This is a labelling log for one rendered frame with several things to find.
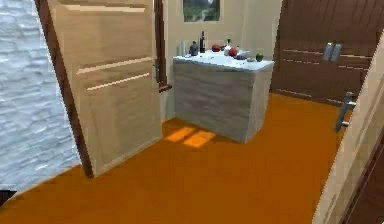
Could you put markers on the red apple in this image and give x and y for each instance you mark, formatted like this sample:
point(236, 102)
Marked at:
point(233, 51)

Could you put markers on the dark grey kettle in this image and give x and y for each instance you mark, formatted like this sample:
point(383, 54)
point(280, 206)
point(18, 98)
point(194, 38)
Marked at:
point(193, 49)

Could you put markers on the white paper towel roll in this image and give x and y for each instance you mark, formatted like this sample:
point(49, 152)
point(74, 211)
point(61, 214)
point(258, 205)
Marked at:
point(182, 47)

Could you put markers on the green apple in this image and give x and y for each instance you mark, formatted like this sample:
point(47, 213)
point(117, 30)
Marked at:
point(259, 56)

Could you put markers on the light wooden room door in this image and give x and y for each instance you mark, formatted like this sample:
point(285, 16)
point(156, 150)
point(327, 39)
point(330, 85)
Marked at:
point(110, 83)

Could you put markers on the pale wooden room door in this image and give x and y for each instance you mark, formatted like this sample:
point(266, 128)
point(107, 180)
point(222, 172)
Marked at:
point(360, 150)

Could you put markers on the white bowl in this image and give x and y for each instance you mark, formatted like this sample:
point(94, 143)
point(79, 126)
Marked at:
point(243, 53)

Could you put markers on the grey wooden kitchen counter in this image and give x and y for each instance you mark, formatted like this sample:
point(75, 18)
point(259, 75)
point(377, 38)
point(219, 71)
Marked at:
point(216, 96)

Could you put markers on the red tomato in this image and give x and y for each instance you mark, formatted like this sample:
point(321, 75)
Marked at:
point(216, 48)

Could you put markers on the dark brown wooden cupboard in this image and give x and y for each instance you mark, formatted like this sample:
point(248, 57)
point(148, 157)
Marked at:
point(320, 53)

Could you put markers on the dark wine bottle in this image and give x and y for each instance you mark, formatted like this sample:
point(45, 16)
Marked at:
point(202, 42)

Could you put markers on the white soap bottle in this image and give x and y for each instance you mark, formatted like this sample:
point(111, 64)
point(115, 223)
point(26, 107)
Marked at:
point(227, 47)

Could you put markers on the framed green landscape picture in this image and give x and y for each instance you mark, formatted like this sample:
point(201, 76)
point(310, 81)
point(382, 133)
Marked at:
point(201, 10)

